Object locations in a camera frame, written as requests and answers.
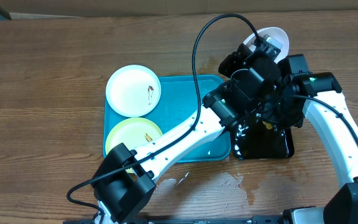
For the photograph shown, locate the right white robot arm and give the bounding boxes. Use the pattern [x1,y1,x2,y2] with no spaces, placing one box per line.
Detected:
[278,54,358,223]

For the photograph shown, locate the teal plastic tray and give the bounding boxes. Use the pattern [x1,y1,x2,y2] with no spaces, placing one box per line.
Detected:
[103,75,231,163]

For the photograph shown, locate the large white plate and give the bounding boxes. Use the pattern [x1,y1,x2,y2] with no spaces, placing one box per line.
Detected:
[243,27,290,64]

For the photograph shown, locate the small white stained plate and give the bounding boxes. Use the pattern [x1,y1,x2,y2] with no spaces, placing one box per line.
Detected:
[106,65,162,118]

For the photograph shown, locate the yellow plate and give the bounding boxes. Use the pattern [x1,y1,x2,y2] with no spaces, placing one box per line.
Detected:
[104,118,163,156]

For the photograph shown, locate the black plastic tray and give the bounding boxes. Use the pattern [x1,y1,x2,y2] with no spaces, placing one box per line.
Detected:
[230,123,295,160]

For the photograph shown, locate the yellow green sponge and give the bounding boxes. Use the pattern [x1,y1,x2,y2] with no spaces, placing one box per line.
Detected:
[262,121,273,129]

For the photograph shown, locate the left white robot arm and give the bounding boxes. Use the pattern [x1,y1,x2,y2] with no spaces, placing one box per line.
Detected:
[91,41,289,223]

